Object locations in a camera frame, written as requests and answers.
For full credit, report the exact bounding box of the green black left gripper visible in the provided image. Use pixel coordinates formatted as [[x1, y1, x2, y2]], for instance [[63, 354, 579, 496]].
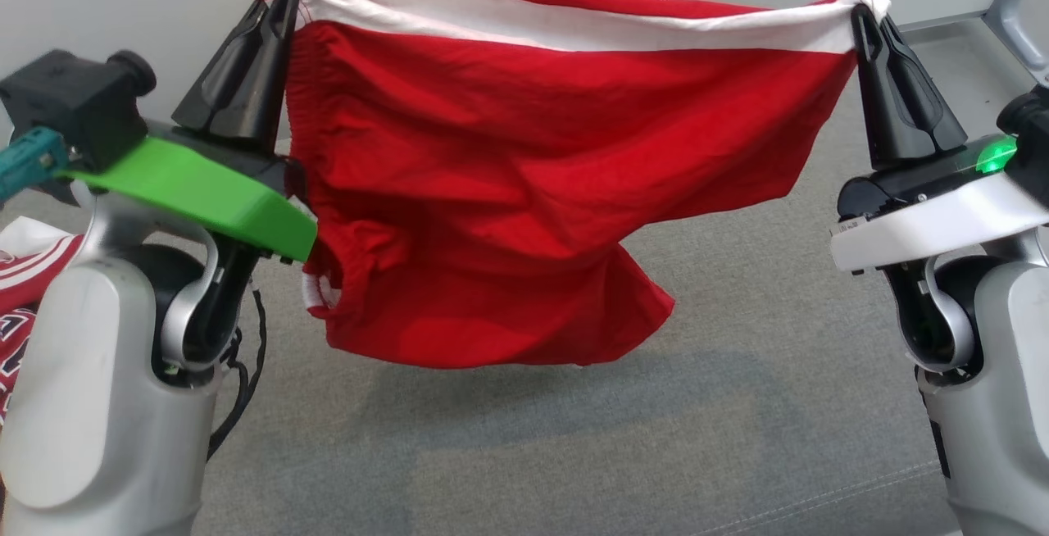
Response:
[[70, 0, 320, 265]]

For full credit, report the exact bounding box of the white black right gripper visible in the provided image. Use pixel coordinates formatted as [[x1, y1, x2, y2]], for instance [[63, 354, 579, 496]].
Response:
[[829, 3, 1049, 276]]

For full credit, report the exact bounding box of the red shorts white stripe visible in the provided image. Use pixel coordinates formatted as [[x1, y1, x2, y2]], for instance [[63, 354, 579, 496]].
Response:
[[250, 0, 892, 370]]

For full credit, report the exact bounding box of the red jersey with lettering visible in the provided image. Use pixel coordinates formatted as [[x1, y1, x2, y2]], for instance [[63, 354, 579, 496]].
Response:
[[0, 216, 85, 426]]

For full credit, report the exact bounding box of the grey metal frame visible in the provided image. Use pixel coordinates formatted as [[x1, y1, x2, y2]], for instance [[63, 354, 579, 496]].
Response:
[[983, 0, 1049, 88]]

